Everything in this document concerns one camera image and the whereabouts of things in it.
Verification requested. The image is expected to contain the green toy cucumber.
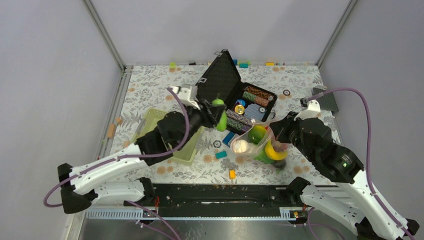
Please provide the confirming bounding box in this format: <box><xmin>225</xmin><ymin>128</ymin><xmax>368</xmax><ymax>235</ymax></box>
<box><xmin>212</xmin><ymin>97</ymin><xmax>227</xmax><ymax>132</ymax></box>

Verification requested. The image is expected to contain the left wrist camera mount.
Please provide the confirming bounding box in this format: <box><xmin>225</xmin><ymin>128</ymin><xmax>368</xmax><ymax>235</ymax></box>
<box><xmin>170</xmin><ymin>83</ymin><xmax>201</xmax><ymax>110</ymax></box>

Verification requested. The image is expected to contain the dark grey lego baseplate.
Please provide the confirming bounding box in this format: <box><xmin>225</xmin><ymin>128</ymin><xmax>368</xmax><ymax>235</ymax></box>
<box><xmin>315</xmin><ymin>93</ymin><xmax>339</xmax><ymax>114</ymax></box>

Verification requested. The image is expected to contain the clear zip top bag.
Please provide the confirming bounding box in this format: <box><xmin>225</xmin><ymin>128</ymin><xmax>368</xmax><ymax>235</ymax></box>
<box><xmin>229</xmin><ymin>118</ymin><xmax>289</xmax><ymax>170</ymax></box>

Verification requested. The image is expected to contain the blue lego brick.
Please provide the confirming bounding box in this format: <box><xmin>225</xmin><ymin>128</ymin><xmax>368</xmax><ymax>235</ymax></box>
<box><xmin>222</xmin><ymin>131</ymin><xmax>239</xmax><ymax>148</ymax></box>

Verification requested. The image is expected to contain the teal small block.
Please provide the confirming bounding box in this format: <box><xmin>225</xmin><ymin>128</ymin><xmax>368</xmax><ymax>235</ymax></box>
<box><xmin>215</xmin><ymin>151</ymin><xmax>228</xmax><ymax>160</ymax></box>

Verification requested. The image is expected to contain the yellow small block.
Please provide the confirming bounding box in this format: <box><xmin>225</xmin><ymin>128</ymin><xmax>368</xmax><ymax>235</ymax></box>
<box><xmin>228</xmin><ymin>169</ymin><xmax>237</xmax><ymax>180</ymax></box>

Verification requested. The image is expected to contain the loose poker chip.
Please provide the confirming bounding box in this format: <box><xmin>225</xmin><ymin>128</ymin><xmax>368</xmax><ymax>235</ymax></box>
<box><xmin>213</xmin><ymin>140</ymin><xmax>222</xmax><ymax>148</ymax></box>

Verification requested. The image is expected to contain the yellow toy mango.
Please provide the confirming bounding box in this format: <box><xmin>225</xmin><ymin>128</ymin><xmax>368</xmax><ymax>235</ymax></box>
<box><xmin>247</xmin><ymin>125</ymin><xmax>267</xmax><ymax>145</ymax></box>

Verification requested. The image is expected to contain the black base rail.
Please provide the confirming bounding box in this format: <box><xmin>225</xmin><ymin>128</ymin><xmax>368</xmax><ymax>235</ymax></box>
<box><xmin>135</xmin><ymin>183</ymin><xmax>307</xmax><ymax>218</ymax></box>

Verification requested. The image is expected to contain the green plastic basket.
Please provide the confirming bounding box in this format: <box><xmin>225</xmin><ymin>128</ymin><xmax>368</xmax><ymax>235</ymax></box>
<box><xmin>131</xmin><ymin>108</ymin><xmax>204</xmax><ymax>166</ymax></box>

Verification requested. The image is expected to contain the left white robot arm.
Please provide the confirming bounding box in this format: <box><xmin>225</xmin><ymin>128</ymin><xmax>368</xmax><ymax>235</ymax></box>
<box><xmin>57</xmin><ymin>99</ymin><xmax>227</xmax><ymax>214</ymax></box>

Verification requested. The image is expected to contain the black poker chip case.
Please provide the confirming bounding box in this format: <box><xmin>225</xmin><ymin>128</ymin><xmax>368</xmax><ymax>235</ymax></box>
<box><xmin>195</xmin><ymin>49</ymin><xmax>278</xmax><ymax>135</ymax></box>

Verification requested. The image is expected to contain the blue playing cards deck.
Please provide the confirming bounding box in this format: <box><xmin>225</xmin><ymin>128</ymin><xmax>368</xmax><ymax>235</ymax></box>
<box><xmin>244</xmin><ymin>103</ymin><xmax>267</xmax><ymax>121</ymax></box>

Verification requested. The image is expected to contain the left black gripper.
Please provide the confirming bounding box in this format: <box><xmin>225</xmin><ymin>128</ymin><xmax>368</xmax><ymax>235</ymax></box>
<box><xmin>176</xmin><ymin>98</ymin><xmax>226</xmax><ymax>150</ymax></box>

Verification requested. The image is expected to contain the yellow big blind button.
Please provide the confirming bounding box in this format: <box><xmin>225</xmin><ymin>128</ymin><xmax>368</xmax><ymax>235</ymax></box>
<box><xmin>234</xmin><ymin>104</ymin><xmax>245</xmax><ymax>115</ymax></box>

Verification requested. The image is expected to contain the yellow toy banana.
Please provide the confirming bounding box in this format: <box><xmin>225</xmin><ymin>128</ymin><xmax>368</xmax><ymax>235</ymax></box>
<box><xmin>264</xmin><ymin>140</ymin><xmax>289</xmax><ymax>161</ymax></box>

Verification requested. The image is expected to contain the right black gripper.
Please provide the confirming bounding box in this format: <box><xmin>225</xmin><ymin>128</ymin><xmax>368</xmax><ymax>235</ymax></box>
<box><xmin>268</xmin><ymin>110</ymin><xmax>315</xmax><ymax>161</ymax></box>

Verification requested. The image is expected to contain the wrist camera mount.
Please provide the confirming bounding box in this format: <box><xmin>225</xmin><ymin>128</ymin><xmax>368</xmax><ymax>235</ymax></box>
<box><xmin>170</xmin><ymin>83</ymin><xmax>201</xmax><ymax>110</ymax></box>
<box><xmin>297</xmin><ymin>99</ymin><xmax>321</xmax><ymax>120</ymax></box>

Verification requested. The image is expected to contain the white green leek toy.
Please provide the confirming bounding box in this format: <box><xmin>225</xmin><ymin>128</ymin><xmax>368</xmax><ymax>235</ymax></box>
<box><xmin>230</xmin><ymin>139</ymin><xmax>274</xmax><ymax>164</ymax></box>

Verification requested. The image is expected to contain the wooden block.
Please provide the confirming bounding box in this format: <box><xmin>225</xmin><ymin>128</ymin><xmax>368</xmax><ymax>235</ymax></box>
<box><xmin>106</xmin><ymin>123</ymin><xmax>117</xmax><ymax>139</ymax></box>

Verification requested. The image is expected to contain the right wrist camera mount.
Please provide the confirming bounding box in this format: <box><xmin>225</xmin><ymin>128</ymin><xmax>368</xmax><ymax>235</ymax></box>
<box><xmin>297</xmin><ymin>99</ymin><xmax>321</xmax><ymax>120</ymax></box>

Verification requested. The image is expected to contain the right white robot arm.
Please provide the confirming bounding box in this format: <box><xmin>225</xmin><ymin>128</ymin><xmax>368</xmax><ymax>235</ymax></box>
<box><xmin>269</xmin><ymin>111</ymin><xmax>420</xmax><ymax>240</ymax></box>

